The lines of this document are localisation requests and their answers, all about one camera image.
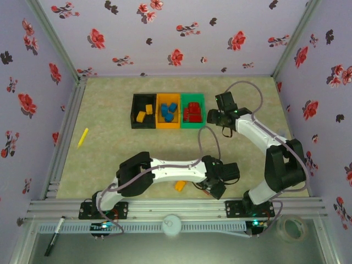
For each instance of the clear tape roll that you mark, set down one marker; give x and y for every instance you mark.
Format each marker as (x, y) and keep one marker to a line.
(280, 229)

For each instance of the long aluminium base rail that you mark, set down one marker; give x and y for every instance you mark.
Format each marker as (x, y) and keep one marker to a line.
(192, 206)

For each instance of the black plastic bin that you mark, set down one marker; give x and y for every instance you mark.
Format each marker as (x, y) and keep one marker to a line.
(143, 126)

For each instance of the aluminium side rail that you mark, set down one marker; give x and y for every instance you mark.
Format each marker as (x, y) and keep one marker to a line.
(72, 104)

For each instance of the blue lego brick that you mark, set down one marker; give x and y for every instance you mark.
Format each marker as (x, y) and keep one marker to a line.
(172, 107)
(169, 117)
(164, 109)

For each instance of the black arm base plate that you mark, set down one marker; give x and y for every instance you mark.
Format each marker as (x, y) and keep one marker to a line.
(121, 210)
(233, 209)

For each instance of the aluminium corner post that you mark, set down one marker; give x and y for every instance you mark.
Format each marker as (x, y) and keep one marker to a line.
(294, 41)
(57, 41)

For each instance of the white round knob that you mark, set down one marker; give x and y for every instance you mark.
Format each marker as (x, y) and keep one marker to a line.
(171, 225)

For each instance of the green plastic bin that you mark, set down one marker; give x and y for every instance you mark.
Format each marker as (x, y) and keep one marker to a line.
(192, 126)

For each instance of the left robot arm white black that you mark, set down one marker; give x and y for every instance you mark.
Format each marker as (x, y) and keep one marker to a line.
(176, 170)

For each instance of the black marker pen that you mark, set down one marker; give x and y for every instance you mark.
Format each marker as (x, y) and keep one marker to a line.
(55, 236)

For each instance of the black controller board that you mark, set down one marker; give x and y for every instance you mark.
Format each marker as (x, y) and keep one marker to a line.
(254, 229)
(96, 227)

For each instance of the yellow marker pen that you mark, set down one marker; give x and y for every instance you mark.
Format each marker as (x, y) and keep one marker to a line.
(83, 137)

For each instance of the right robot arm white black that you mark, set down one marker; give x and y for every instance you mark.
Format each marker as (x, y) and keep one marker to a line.
(255, 132)

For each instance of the orange plastic bin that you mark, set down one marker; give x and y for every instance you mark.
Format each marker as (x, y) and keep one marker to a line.
(167, 126)

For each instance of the yellow lego brick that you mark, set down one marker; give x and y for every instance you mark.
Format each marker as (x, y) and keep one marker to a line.
(180, 186)
(141, 116)
(148, 109)

